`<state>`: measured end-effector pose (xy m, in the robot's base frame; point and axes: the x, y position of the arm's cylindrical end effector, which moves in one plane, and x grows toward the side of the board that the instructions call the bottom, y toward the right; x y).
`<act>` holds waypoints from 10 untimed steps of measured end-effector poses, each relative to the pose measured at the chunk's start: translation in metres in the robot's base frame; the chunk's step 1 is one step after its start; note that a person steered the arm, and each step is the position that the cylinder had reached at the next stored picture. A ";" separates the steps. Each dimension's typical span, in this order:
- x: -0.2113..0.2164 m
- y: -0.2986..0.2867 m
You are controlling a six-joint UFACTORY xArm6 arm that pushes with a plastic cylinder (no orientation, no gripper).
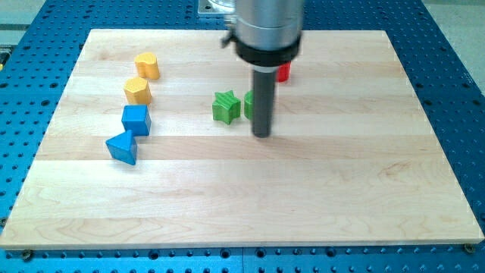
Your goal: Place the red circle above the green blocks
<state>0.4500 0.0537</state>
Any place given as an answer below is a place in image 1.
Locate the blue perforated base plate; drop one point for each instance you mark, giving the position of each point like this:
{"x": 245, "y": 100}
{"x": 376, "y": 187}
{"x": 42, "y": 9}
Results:
{"x": 54, "y": 35}

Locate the green star block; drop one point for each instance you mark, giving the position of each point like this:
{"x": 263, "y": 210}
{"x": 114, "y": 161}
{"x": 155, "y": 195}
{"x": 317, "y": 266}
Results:
{"x": 226, "y": 107}

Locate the green round block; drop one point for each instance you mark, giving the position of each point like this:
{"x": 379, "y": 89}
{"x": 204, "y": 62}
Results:
{"x": 248, "y": 104}

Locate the light wooden board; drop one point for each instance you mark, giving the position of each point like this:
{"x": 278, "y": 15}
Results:
{"x": 352, "y": 158}

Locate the red cylinder block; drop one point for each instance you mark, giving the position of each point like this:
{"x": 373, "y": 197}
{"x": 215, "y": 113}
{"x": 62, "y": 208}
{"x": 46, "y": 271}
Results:
{"x": 283, "y": 72}

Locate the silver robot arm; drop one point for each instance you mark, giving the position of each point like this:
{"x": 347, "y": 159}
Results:
{"x": 266, "y": 33}

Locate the blue triangle block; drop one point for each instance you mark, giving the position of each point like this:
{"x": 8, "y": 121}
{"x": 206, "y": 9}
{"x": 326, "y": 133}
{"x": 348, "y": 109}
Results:
{"x": 123, "y": 147}

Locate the yellow hexagon block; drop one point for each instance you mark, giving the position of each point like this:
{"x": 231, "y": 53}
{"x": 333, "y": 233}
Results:
{"x": 137, "y": 91}

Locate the yellow heart block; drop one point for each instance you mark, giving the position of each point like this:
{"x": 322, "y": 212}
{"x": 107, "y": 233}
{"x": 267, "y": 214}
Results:
{"x": 147, "y": 65}

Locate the blue cube block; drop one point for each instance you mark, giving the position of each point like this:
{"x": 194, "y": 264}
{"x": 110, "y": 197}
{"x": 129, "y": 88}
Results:
{"x": 137, "y": 119}

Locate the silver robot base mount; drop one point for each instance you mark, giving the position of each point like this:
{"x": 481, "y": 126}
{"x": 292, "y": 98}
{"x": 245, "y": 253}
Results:
{"x": 214, "y": 8}

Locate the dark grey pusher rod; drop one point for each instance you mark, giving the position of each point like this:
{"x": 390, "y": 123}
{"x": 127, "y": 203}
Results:
{"x": 263, "y": 83}

